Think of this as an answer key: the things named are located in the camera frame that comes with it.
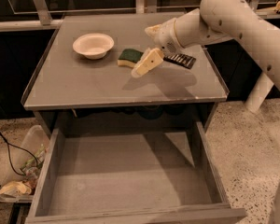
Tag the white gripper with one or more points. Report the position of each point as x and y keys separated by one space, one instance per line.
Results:
x=164 y=36

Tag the green and yellow sponge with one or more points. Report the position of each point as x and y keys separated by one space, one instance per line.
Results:
x=129 y=57

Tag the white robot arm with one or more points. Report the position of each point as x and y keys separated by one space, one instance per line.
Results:
x=245 y=136

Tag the grey cabinet with top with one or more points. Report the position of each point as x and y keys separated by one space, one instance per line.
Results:
x=65 y=80

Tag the open grey top drawer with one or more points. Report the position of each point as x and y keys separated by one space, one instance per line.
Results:
x=130 y=178

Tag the black snack bar packet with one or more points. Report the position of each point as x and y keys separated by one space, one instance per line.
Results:
x=183 y=60

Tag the white paper bowl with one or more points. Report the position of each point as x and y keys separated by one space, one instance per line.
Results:
x=93 y=46

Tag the grey metal railing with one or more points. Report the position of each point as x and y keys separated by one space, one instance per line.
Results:
x=29 y=15

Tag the white diagonal pole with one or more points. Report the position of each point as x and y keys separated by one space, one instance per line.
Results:
x=259 y=93

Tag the clear plastic trash bin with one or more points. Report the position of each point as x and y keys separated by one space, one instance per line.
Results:
x=27 y=160

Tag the crumpled yellow wrapper in bin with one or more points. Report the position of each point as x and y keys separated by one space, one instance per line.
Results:
x=15 y=189

